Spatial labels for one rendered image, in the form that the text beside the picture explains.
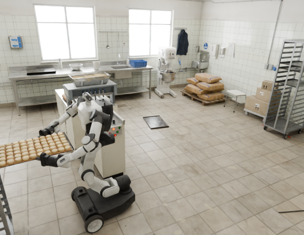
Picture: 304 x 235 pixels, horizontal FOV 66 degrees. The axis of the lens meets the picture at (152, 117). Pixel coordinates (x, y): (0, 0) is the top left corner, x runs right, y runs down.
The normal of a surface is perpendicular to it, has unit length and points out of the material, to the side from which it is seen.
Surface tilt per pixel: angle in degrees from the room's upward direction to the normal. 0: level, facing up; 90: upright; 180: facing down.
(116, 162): 90
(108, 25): 90
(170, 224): 0
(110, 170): 90
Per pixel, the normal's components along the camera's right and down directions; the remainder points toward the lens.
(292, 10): -0.90, 0.15
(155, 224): 0.03, -0.92
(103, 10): 0.44, 0.36
